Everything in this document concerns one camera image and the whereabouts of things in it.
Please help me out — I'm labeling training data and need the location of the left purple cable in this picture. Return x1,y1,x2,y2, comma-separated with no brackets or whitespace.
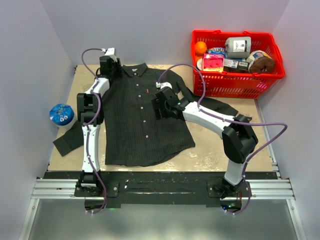
81,47,110,215

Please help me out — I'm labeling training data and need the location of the blue wrapped round package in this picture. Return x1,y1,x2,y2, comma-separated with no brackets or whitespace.
49,103,75,129

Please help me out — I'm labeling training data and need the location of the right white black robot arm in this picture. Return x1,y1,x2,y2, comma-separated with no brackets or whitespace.
152,84,258,198

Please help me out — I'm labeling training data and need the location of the red plastic shopping basket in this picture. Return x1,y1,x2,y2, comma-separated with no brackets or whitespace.
190,29,286,99

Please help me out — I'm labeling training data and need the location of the grey labelled bag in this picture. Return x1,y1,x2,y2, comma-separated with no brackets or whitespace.
225,36,252,59

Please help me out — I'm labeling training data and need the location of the orange fruit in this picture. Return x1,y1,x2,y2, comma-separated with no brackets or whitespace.
194,41,207,56

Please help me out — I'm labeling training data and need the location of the white round labelled package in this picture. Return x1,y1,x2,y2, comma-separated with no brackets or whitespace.
246,50,272,65

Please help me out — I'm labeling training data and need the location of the pink snack box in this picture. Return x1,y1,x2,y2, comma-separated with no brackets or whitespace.
202,53,224,73

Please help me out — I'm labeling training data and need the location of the brown doughnut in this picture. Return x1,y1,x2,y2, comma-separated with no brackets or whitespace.
248,56,276,74

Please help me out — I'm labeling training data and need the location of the blue white barcode box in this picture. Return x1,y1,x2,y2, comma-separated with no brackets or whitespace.
223,58,249,71

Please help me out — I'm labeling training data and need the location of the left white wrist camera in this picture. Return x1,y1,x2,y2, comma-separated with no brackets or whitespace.
101,47,117,61

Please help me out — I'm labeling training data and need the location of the aluminium frame rail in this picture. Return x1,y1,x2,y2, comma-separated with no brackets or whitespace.
31,99,307,240

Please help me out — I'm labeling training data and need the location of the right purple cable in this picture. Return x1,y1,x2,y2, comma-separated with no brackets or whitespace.
156,63,288,216

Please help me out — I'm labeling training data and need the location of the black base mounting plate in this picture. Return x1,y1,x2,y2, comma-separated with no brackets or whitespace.
72,171,279,209

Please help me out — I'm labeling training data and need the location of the purple cable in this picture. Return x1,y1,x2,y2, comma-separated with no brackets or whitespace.
156,63,288,216
81,47,110,215

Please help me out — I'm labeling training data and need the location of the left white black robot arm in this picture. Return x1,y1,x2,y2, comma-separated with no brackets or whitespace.
76,53,121,197

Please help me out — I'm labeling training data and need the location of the black pinstriped button shirt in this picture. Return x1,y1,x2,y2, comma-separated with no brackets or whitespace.
52,62,240,167

